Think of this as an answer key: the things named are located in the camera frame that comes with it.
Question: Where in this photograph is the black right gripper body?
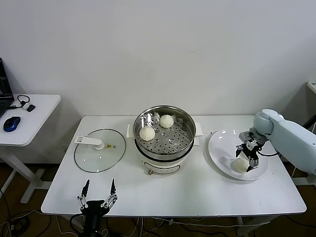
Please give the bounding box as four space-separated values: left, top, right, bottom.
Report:
240 142 260 160

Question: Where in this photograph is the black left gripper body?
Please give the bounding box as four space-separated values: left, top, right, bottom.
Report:
82 200 110 216

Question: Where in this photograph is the white work table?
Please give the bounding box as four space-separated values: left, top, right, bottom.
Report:
40 115 307 237

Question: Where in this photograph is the white round plate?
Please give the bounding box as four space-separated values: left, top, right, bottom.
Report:
207 129 269 181

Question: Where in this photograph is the white electric cooker base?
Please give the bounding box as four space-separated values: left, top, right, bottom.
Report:
126 123 203 176

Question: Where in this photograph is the white steamed baozi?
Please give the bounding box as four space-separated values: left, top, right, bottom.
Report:
139 127 156 141
159 114 174 128
232 158 249 173

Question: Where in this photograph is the stainless steel steamer basket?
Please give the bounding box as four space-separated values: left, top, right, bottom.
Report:
133 105 197 155

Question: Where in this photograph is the black laptop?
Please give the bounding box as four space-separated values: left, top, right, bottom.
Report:
0 58 15 118

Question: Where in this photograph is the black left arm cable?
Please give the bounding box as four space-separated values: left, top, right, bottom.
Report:
69 213 86 233

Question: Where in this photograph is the white side table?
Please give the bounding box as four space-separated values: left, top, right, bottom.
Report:
0 94 61 204

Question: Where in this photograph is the blue and black mouse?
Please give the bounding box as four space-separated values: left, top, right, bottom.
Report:
2 116 22 132

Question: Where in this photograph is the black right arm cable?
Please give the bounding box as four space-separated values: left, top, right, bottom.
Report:
258 150 282 158

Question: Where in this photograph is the glass lid with white handle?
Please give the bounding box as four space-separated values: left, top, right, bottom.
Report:
74 128 127 173

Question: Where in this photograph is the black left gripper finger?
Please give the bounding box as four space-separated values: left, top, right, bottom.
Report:
101 178 119 208
77 179 90 209

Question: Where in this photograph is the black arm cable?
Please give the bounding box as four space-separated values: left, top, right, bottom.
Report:
69 213 86 233
258 150 282 158

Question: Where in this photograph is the black cable with plug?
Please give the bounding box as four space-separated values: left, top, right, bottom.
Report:
302 115 316 129

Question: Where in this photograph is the black looped cord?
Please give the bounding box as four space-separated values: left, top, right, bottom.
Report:
9 95 31 110

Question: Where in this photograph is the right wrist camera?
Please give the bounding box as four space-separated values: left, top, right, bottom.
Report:
238 131 255 144

